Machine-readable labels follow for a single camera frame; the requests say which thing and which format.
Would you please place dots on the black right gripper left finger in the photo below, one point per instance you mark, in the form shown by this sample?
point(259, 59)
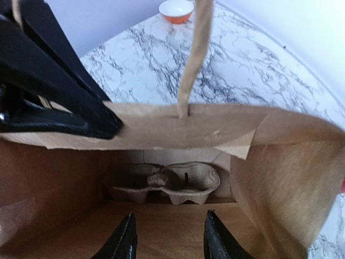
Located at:
point(122, 244)

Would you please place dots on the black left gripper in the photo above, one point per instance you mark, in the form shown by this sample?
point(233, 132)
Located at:
point(44, 85)

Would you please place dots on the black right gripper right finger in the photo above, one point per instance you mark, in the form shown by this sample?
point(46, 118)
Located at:
point(219, 243)

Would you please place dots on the brown cardboard cup carrier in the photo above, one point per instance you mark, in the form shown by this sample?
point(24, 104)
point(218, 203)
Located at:
point(181, 182)

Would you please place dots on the brown paper bag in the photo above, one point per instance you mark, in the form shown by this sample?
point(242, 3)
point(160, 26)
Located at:
point(87, 178)

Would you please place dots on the orange object behind left arm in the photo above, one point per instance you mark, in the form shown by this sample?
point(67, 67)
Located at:
point(176, 11)

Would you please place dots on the red cylindrical holder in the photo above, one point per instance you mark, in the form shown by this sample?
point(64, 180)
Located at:
point(343, 187)

